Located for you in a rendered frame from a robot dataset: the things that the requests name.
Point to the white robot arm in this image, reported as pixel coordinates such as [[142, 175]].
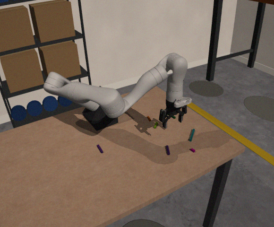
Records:
[[110, 100]]

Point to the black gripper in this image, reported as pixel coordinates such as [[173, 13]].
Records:
[[171, 111]]

